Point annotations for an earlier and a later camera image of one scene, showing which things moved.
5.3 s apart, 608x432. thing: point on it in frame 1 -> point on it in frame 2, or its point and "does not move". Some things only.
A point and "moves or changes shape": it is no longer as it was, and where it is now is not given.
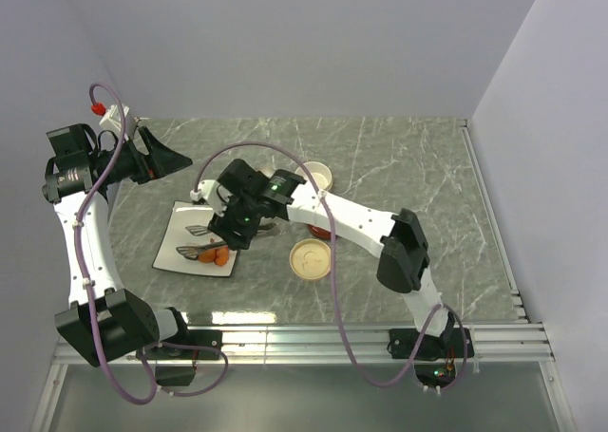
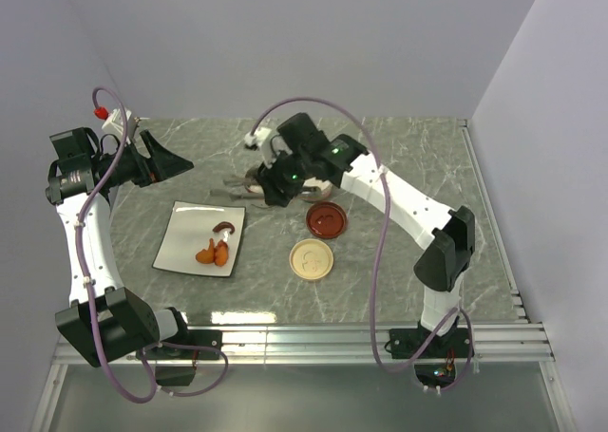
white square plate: [188, 227] does not move
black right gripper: [223, 225] -> [272, 184]
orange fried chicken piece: [221, 255] does not move
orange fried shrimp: [207, 256] does not move
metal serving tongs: [192, 253] moves or changes shape
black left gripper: [160, 160] does not move
